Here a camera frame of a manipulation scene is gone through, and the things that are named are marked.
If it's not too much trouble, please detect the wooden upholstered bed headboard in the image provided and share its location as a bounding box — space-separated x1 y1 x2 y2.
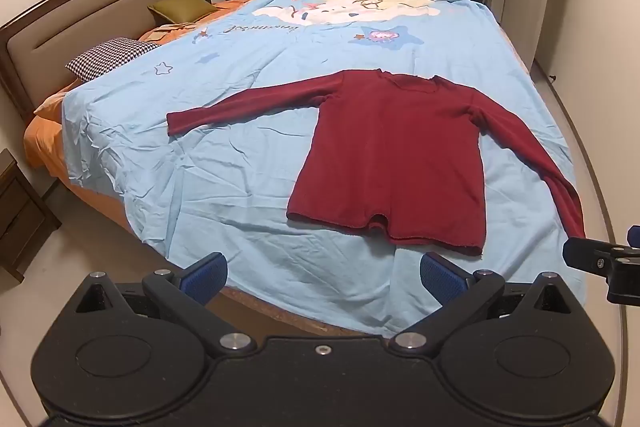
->
0 0 213 124

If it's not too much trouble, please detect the dark wooden nightstand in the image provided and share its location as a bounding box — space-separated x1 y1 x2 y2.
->
0 148 62 284

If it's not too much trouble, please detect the light blue printed blanket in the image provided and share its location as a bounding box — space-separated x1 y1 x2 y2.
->
60 0 589 340

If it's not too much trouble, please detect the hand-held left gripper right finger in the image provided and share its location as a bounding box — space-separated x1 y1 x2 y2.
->
390 251 585 357

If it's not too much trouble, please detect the orange pillow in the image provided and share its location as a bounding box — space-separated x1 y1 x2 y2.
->
33 84 82 118

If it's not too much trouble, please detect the olive green pillow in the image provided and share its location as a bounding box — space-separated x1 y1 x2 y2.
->
147 0 221 24

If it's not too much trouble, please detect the dark red long-sleeve shirt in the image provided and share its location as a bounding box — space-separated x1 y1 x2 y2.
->
166 68 587 260

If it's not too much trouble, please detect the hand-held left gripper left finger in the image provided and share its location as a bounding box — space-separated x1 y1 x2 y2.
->
75 251 257 358

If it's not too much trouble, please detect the houndstooth pillow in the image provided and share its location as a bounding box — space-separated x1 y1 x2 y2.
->
66 38 161 82

